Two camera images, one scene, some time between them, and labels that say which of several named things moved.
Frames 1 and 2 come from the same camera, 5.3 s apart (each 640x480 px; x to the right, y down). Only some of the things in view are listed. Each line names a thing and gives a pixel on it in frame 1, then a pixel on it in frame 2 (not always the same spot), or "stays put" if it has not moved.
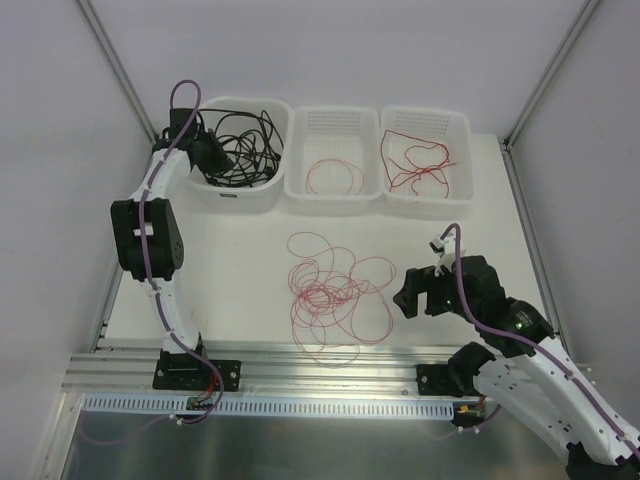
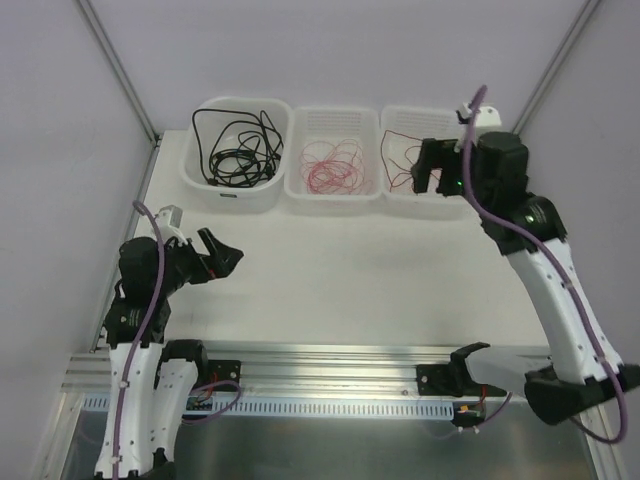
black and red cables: (335, 300) -> (337, 169)
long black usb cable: (252, 141) stays put
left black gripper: (210, 156) -> (204, 263)
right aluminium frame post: (581, 20) stays put
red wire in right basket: (405, 157) stays put
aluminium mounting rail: (269, 371) stays put
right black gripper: (431, 288) -> (445, 163)
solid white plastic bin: (257, 132) stays put
